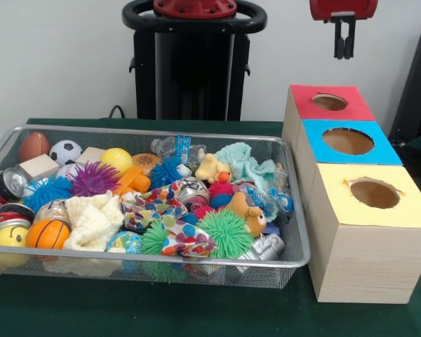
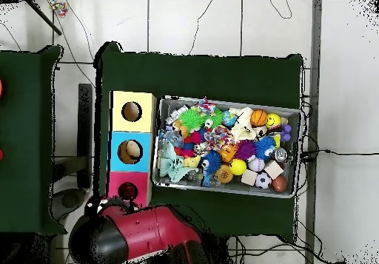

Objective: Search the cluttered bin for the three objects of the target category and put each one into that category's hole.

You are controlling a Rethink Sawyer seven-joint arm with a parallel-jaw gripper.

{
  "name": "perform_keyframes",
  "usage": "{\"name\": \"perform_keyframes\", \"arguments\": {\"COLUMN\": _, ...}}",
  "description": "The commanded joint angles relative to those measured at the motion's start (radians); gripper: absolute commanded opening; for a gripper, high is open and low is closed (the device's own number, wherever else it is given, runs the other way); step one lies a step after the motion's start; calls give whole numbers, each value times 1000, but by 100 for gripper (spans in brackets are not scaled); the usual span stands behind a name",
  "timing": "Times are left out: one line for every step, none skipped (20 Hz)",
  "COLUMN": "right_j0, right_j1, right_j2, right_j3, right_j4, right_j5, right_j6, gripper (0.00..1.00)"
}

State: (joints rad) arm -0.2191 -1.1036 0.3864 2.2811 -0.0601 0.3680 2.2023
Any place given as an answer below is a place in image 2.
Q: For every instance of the brown bear plush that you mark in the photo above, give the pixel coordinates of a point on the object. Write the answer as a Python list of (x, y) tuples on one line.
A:
[(178, 126)]

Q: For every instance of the orange striped tiger plush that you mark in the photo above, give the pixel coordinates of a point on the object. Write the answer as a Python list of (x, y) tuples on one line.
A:
[(128, 191)]

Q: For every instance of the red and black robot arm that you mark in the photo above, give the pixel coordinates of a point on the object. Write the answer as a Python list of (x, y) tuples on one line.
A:
[(154, 231)]

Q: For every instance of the wooden box with three holes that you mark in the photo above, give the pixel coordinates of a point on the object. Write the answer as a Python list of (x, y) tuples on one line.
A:
[(130, 133)]

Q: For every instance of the large green spiky ball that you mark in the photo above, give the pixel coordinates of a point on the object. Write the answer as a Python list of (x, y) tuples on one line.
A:
[(192, 118)]

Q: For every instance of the yellow duck plush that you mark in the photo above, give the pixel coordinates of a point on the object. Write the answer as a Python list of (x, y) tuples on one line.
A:
[(192, 161)]

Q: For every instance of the plain yellow ball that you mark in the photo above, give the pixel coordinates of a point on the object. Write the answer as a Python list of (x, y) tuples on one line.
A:
[(237, 167)]

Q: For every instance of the purple spiky ball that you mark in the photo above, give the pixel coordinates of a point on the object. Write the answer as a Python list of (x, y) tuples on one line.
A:
[(245, 149)]

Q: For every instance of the orange basketball toy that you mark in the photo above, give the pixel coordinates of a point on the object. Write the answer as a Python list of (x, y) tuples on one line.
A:
[(259, 118)]

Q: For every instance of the yellow smiley face ball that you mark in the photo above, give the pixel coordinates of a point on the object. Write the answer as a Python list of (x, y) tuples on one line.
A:
[(273, 120)]

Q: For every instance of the black and white soccer ball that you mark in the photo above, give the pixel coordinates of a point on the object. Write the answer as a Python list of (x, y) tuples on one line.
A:
[(263, 180)]

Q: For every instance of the brown football toy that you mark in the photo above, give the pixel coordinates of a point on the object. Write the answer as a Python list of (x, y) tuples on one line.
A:
[(279, 183)]

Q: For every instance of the black upright panel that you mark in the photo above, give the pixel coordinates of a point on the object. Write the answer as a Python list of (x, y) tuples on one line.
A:
[(85, 128)]

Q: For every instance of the dark green side table cloth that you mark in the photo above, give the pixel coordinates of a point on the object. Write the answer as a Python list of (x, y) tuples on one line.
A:
[(26, 128)]

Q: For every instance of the black rod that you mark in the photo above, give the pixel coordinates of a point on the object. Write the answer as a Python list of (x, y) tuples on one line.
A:
[(44, 17)]

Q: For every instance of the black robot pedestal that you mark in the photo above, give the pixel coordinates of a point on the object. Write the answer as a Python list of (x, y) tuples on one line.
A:
[(220, 250)]

